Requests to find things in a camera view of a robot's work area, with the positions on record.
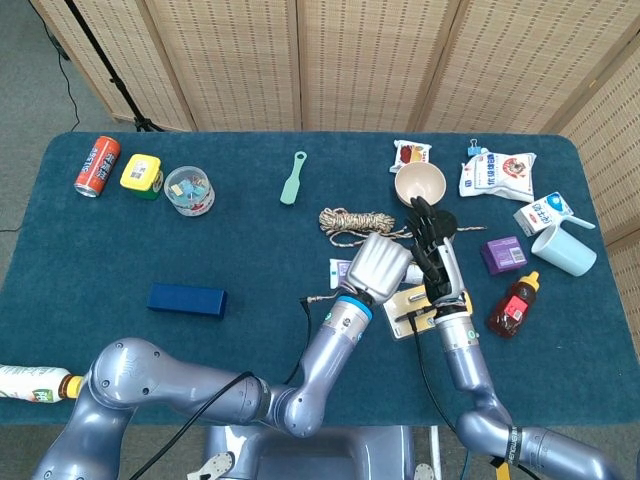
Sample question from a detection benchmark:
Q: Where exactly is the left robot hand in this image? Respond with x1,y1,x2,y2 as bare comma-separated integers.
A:
339,231,416,306

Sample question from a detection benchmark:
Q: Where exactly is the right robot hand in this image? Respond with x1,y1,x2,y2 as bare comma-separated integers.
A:
404,195,471,307

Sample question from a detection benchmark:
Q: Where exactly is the toothpaste tube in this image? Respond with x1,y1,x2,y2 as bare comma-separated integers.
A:
328,257,426,290

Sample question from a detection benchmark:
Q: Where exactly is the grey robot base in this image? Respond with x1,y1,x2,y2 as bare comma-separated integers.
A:
187,424,436,480

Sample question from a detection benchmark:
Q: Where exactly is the honey bottle yellow cap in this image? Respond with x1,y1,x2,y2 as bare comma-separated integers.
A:
487,270,541,340

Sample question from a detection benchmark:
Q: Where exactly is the small drink bottle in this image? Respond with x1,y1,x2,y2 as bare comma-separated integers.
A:
0,364,85,404

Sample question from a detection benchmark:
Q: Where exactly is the razor in yellow blister pack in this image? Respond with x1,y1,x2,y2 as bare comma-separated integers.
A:
382,284,437,341

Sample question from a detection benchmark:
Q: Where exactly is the purple small box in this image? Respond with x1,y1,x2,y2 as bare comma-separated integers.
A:
480,235,529,276

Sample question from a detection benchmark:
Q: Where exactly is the beige bowl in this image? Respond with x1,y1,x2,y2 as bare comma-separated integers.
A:
393,160,448,209

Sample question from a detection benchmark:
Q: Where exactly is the green plastic spatula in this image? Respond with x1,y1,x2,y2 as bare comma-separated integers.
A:
279,151,309,207

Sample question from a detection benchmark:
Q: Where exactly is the red white snack packet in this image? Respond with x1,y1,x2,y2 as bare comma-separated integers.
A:
389,139,433,174

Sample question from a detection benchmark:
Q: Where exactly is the white blue milk carton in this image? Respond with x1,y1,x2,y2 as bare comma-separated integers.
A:
513,191,575,238

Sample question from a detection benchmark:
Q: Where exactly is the white powder bag blue print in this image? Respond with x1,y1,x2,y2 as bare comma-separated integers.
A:
458,151,538,203

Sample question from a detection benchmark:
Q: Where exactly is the light blue mug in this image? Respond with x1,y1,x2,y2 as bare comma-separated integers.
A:
530,215,598,278

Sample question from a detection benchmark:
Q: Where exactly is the blue tablecloth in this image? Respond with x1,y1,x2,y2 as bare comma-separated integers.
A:
0,130,640,427

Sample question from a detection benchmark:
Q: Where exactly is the white table leg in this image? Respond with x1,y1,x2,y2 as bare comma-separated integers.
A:
428,425,444,480

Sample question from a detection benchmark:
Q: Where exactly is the dark blue rectangular box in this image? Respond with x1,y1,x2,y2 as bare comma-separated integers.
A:
146,282,229,319

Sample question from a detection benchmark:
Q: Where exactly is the clear round tub of clips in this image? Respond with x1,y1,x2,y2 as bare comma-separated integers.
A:
163,165,216,218

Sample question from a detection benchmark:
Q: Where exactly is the woven folding screen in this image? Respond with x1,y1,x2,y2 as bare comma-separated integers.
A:
29,0,640,246

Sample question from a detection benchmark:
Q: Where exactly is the green container yellow lid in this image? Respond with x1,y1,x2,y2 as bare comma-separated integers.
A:
119,153,165,201

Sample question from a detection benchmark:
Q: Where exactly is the black tripod stand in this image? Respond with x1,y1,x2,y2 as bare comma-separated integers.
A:
62,0,166,134

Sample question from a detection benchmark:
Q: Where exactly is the red soda can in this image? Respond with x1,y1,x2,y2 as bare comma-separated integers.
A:
73,135,122,199

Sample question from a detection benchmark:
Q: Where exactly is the coiled braided rope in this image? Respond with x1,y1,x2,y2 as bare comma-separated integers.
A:
318,207,487,249

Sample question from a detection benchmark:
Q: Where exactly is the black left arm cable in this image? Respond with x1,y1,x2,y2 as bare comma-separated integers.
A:
127,294,346,480

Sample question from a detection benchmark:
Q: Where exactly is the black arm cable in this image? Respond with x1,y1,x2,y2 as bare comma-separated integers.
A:
407,307,544,480
127,294,346,480

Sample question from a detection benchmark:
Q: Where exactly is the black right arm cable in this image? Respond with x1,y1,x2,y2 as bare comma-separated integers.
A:
407,307,544,480

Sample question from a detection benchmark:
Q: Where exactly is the black floor cable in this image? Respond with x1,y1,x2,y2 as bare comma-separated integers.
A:
27,0,82,132

